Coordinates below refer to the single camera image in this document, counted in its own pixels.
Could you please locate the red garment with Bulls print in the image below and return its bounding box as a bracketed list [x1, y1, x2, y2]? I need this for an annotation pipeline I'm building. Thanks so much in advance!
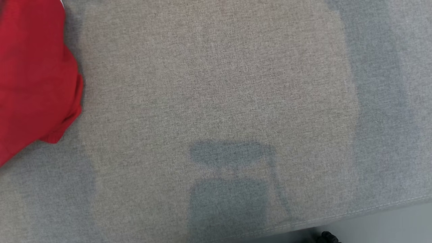
[0, 0, 84, 168]

